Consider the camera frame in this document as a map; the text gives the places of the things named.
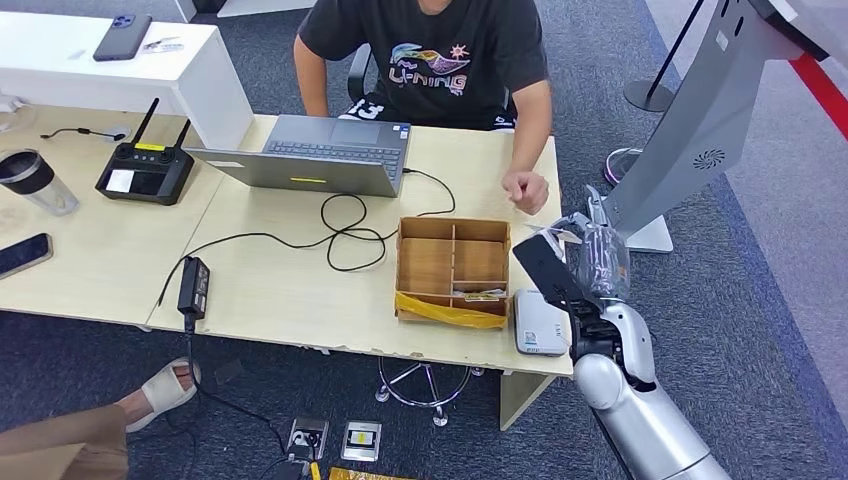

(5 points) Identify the dark smartphone with camera bump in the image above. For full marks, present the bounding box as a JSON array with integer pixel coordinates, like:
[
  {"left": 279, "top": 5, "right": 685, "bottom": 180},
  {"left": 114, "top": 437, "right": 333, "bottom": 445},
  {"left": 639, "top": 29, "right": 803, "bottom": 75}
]
[{"left": 92, "top": 14, "right": 154, "bottom": 62}]

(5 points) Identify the white cabinet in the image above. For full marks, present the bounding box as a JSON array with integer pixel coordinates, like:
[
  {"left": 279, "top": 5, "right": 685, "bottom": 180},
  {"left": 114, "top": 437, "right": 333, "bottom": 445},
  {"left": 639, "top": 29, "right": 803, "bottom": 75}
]
[{"left": 0, "top": 9, "right": 255, "bottom": 150}]

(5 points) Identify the black laptop charger cable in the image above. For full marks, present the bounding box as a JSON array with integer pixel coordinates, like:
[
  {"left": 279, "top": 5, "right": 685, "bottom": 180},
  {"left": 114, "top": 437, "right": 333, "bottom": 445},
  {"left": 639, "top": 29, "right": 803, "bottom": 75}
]
[{"left": 157, "top": 167, "right": 458, "bottom": 307}]

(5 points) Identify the black mains power cord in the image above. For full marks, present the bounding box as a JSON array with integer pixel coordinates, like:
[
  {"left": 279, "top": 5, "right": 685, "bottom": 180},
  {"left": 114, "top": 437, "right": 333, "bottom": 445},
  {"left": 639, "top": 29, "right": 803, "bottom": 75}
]
[{"left": 125, "top": 314, "right": 313, "bottom": 480}]

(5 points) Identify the yellow floor tape square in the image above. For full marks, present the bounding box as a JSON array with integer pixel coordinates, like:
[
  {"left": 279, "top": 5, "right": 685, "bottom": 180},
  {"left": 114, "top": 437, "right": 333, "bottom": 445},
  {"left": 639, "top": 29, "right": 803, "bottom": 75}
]
[{"left": 329, "top": 466, "right": 419, "bottom": 480}]

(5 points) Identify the floor socket with plug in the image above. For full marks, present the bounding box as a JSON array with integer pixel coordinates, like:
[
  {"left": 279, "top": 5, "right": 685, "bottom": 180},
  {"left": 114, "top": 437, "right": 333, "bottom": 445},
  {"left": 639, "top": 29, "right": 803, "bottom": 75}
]
[{"left": 286, "top": 415, "right": 331, "bottom": 463}]

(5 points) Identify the thin black desk cable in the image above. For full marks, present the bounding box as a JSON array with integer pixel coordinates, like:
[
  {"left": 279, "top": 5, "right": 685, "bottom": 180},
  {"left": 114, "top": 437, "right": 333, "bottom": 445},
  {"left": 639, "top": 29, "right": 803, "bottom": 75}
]
[{"left": 39, "top": 127, "right": 127, "bottom": 142}]

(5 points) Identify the yellow plastic strip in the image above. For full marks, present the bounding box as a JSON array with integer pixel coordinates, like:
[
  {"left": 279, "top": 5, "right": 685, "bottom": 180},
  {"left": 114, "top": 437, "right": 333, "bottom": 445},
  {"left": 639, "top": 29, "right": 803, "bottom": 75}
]
[{"left": 395, "top": 291, "right": 509, "bottom": 331}]

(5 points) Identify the grey kiosk stand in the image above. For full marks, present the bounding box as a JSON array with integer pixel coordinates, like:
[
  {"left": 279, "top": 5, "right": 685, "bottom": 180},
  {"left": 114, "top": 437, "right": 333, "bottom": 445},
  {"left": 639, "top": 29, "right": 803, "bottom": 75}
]
[{"left": 599, "top": 0, "right": 848, "bottom": 255}]

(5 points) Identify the grey laptop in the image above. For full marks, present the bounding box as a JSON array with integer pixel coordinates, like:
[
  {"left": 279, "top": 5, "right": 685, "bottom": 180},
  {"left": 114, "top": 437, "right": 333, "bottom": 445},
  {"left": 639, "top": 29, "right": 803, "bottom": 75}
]
[{"left": 185, "top": 114, "right": 412, "bottom": 199}]

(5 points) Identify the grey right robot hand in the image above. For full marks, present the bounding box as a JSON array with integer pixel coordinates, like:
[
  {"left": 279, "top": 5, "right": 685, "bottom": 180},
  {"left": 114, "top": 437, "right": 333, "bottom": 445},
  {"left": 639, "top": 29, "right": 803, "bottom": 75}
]
[{"left": 559, "top": 185, "right": 632, "bottom": 306}]

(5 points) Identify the black stanchion post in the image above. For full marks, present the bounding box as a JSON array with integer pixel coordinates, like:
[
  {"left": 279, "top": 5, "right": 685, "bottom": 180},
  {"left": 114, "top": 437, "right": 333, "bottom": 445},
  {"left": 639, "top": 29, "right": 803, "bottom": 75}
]
[{"left": 622, "top": 0, "right": 708, "bottom": 114}]

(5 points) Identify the person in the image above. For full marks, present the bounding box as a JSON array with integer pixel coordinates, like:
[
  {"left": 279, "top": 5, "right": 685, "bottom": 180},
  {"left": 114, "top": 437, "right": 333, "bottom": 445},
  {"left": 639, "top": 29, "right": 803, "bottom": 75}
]
[
  {"left": 293, "top": 0, "right": 553, "bottom": 217},
  {"left": 0, "top": 357, "right": 202, "bottom": 480}
]

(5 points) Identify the person's foot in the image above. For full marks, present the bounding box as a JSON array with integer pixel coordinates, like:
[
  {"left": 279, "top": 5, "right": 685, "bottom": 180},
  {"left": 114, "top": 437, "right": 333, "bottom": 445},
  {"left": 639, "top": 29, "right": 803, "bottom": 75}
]
[{"left": 115, "top": 357, "right": 202, "bottom": 435}]

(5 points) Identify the black remote controller with antennas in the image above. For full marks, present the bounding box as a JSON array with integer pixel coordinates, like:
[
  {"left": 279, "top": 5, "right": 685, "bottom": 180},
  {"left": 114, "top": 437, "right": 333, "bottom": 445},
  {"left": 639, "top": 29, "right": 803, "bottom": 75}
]
[{"left": 94, "top": 97, "right": 195, "bottom": 207}]

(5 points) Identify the clear tumbler with black sleeve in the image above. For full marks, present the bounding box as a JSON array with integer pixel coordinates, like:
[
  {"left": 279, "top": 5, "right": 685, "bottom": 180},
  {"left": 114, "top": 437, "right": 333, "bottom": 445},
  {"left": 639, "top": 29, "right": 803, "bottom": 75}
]
[{"left": 0, "top": 148, "right": 81, "bottom": 217}]

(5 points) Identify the wooden divider box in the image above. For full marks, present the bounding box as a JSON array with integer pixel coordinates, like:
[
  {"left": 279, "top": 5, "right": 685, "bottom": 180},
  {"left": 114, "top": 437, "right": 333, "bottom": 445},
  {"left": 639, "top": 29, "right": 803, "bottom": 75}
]
[{"left": 394, "top": 217, "right": 512, "bottom": 331}]

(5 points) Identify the person's left hand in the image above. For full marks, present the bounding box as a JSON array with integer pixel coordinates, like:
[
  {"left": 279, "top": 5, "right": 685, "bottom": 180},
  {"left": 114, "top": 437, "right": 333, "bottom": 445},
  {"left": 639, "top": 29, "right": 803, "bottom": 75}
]
[{"left": 501, "top": 170, "right": 551, "bottom": 217}]

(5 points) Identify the black smartphone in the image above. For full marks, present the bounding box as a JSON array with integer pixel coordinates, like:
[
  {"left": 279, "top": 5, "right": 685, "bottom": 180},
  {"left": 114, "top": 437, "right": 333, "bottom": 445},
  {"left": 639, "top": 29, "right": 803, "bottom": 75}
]
[{"left": 0, "top": 233, "right": 54, "bottom": 282}]

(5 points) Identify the floor socket with yellow label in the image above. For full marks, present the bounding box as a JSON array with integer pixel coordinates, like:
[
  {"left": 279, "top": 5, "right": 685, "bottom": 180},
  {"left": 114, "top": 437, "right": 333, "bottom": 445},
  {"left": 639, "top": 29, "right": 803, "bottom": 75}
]
[{"left": 340, "top": 420, "right": 384, "bottom": 464}]

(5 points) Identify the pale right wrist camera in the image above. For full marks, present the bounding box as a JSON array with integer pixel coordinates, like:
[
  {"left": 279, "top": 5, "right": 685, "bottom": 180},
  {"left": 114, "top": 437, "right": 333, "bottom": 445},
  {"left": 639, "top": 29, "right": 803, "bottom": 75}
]
[{"left": 526, "top": 223, "right": 584, "bottom": 246}]

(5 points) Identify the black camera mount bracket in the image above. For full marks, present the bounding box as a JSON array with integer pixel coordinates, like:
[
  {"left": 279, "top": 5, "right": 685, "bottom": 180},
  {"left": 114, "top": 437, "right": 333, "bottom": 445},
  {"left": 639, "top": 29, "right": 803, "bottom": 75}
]
[{"left": 511, "top": 235, "right": 591, "bottom": 316}]

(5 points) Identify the red barrier belt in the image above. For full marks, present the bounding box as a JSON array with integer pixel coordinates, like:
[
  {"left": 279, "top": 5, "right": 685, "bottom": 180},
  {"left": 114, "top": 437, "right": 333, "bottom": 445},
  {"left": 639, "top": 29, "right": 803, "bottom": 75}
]
[{"left": 788, "top": 52, "right": 848, "bottom": 140}]

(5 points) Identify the white card reader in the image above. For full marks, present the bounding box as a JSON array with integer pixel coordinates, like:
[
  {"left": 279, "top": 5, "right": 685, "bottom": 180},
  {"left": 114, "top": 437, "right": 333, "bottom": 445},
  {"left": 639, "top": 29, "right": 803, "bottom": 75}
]
[{"left": 513, "top": 289, "right": 571, "bottom": 358}]

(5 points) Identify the black power adapter brick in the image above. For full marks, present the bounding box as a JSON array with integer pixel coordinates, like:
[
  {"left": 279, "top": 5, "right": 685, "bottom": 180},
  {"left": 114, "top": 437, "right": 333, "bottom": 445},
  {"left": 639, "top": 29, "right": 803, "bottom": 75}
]
[{"left": 177, "top": 256, "right": 211, "bottom": 318}]

